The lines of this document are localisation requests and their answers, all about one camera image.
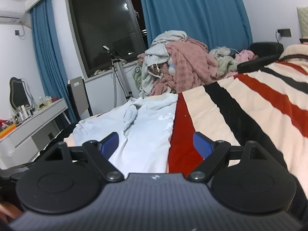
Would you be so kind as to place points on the grey white hoodie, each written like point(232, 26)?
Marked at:
point(155, 57)

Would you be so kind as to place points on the pink fluffy blanket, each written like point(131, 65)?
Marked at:
point(191, 66)

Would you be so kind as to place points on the light green garment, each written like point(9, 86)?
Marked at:
point(226, 63)

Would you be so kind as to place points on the person left hand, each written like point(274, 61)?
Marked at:
point(8, 210)

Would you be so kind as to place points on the left blue curtain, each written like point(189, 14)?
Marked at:
point(48, 54)

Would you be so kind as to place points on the white t-shirt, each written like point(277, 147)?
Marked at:
point(144, 127)

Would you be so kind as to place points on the blue curtain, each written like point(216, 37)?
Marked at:
point(48, 54)
point(213, 22)

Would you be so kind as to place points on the camera tripod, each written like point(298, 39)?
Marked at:
point(118, 75)

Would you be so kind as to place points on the dark window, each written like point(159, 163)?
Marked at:
point(117, 24)

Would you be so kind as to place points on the striped fleece blanket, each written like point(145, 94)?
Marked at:
point(268, 106)

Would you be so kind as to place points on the black wall socket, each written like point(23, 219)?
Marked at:
point(284, 33)

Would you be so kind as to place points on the white desk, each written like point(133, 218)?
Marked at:
point(33, 135)

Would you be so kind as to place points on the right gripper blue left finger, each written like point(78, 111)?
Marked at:
point(98, 154)

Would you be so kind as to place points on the white air conditioner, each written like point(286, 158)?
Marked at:
point(14, 12)

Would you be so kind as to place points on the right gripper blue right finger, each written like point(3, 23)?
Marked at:
point(214, 154)

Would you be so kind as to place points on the right blue curtain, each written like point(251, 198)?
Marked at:
point(213, 22)

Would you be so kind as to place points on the black armchair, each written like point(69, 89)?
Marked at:
point(267, 53)

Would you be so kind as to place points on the grey folding chair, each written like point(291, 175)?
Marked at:
point(78, 97)

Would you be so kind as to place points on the small pink garment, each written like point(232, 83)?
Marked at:
point(244, 56)

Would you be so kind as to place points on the quilted cream headboard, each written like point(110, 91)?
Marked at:
point(303, 21)

